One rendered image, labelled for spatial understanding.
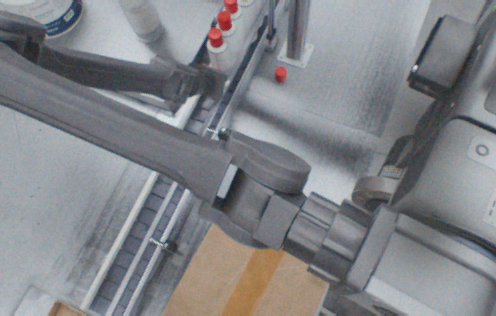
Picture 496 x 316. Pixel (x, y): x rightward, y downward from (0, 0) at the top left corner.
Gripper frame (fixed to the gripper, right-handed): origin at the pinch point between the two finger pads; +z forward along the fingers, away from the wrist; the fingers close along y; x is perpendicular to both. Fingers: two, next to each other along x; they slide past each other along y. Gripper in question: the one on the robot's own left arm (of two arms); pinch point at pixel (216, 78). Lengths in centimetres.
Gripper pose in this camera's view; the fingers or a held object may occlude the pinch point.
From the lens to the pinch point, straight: 112.0
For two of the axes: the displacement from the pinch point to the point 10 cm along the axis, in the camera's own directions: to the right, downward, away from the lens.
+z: 2.5, -2.6, 9.3
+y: -9.3, -3.4, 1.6
